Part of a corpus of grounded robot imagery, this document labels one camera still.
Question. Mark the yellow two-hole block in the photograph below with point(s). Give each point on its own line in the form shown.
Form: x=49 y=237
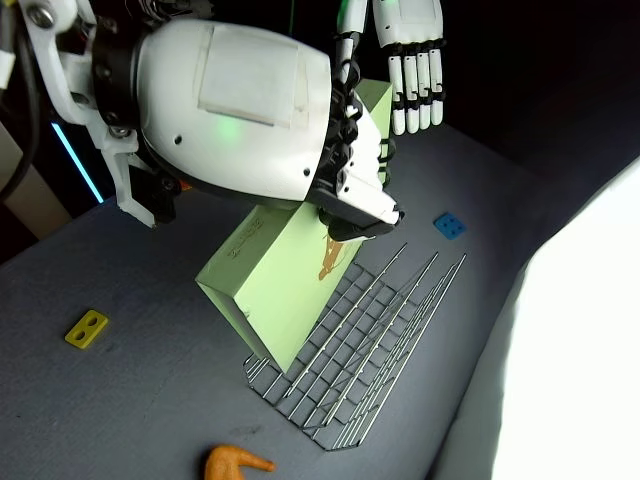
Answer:
x=74 y=340

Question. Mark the light green box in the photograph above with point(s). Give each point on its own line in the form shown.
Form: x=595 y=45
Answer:
x=280 y=290

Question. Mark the beige post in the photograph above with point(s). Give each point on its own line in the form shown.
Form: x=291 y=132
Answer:
x=35 y=200

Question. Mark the orange toy drumstick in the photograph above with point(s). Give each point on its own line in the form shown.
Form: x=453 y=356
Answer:
x=225 y=462

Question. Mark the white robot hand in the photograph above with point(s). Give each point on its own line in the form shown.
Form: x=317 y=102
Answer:
x=410 y=20
x=235 y=110

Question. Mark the grey table cloth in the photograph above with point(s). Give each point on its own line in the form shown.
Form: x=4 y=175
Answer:
x=125 y=390

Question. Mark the blue square four-hole block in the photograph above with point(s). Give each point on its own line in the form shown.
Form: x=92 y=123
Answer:
x=449 y=226

